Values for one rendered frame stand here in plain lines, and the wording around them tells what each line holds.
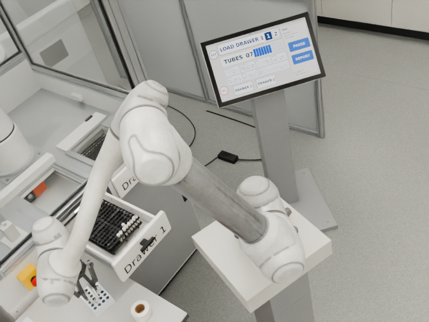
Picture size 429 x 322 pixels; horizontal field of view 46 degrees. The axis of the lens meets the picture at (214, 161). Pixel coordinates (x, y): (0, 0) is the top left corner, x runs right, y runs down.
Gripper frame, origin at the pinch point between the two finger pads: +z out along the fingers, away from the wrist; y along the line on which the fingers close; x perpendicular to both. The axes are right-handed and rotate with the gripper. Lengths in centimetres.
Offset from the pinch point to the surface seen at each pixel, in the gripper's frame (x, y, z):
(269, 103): -20, -123, 3
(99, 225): -22.5, -20.7, -2.0
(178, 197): -39, -67, 34
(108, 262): -4.1, -12.2, -2.4
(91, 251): -13.0, -10.7, -3.4
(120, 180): -33, -41, -5
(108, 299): 2.9, -3.6, 5.6
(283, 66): -11, -128, -19
